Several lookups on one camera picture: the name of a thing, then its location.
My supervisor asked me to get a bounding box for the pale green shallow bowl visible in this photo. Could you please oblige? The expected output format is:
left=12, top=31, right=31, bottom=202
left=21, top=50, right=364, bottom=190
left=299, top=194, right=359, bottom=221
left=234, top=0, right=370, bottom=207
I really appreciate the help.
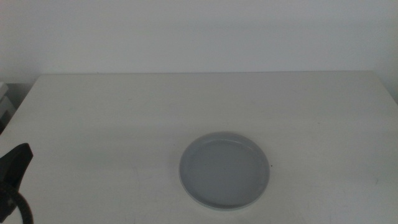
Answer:
left=178, top=174, right=249, bottom=213

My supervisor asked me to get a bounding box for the grey shallow bowl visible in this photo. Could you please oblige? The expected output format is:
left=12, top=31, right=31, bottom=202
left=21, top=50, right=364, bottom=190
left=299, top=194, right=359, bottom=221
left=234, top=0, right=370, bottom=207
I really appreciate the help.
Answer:
left=178, top=131, right=271, bottom=212

